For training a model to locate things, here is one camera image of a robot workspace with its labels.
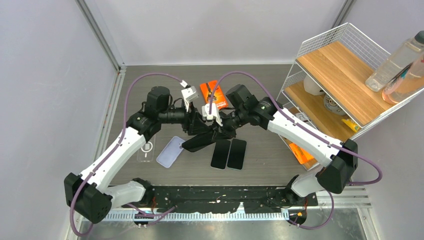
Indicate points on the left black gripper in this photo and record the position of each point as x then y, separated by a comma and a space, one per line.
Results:
193, 123

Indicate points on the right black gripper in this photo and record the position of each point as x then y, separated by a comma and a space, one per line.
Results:
223, 133

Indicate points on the bare black phone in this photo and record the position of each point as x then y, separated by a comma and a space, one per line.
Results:
202, 140

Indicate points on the lilac phone case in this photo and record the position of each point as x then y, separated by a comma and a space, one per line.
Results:
171, 152

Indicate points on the orange razor box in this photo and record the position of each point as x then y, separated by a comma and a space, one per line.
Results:
212, 90

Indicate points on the clear phone case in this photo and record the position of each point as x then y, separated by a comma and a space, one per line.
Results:
146, 153

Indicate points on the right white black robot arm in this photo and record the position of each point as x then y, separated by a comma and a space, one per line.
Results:
334, 155

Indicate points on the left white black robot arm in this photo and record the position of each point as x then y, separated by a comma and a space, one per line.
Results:
90, 194

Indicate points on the orange packet under shelf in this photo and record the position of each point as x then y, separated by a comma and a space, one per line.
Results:
301, 155

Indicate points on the white round container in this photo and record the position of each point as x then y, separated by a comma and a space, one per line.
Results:
311, 87

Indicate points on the yellow snack packet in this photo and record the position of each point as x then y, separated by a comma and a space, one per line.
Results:
351, 124

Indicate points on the pink tinted bottle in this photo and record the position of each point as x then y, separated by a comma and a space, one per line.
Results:
408, 82

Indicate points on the clear water bottle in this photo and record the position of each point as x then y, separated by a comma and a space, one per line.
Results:
396, 62

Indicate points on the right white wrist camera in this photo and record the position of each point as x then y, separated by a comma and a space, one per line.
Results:
210, 112

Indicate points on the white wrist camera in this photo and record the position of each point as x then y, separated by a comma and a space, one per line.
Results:
210, 112
189, 94

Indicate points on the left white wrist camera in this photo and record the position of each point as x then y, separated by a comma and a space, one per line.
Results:
189, 94

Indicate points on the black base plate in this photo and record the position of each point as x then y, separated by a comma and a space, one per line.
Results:
220, 199

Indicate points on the white wire wooden shelf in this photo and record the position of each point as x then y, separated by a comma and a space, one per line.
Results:
339, 61

